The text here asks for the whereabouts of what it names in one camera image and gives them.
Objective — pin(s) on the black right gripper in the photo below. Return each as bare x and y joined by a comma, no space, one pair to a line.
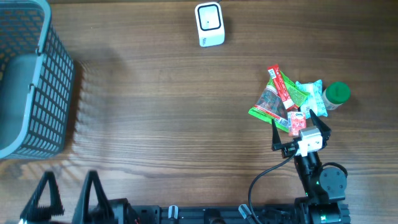
288,148

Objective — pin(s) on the small red carton box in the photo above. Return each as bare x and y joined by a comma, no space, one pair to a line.
296,122

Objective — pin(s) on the light blue wipes packet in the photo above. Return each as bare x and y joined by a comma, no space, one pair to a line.
314,100

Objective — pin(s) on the green snack bag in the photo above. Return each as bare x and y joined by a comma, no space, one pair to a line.
270,106

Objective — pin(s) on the red toothpaste box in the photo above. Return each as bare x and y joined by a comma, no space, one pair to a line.
281,88

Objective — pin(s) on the green lid jar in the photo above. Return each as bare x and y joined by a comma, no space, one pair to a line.
335,95

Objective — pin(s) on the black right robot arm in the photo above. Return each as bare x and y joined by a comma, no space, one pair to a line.
323,183

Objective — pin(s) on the white barcode scanner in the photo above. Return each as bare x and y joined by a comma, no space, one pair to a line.
210,25

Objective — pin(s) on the grey plastic basket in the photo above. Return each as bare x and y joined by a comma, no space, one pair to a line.
37,77

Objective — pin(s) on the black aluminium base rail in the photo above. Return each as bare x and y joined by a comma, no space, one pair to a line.
124,212

